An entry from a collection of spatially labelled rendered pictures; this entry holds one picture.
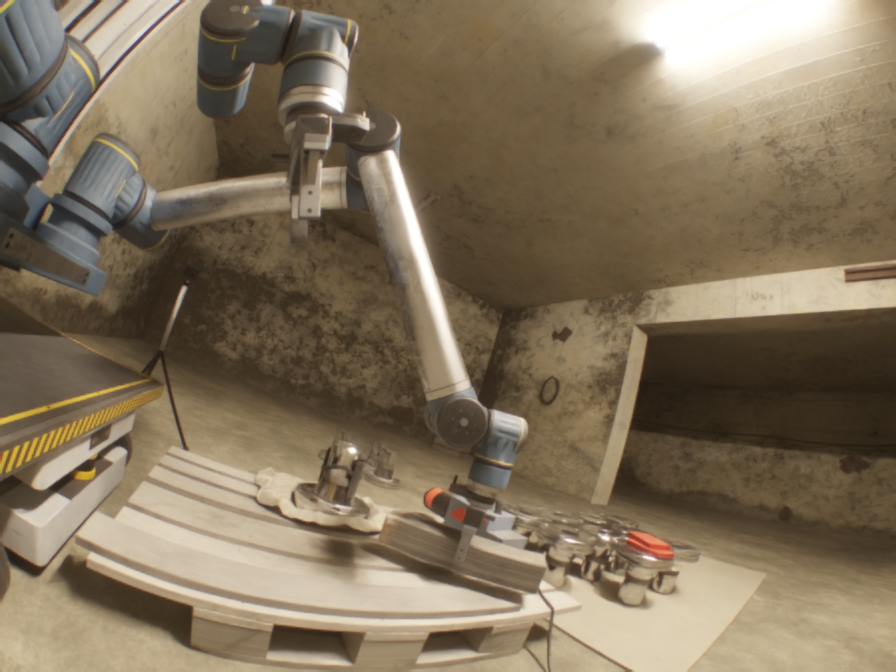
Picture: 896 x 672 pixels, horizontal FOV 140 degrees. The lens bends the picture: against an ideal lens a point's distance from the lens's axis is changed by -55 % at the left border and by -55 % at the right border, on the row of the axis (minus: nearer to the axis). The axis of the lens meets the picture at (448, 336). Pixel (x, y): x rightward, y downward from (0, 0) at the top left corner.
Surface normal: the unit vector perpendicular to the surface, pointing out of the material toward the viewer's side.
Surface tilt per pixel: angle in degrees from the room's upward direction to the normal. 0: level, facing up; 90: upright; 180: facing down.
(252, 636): 90
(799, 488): 90
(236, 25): 95
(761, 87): 180
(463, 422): 90
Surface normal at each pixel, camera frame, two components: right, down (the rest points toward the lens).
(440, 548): -0.19, -0.27
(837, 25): -0.30, 0.93
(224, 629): 0.48, -0.04
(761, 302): -0.82, -0.36
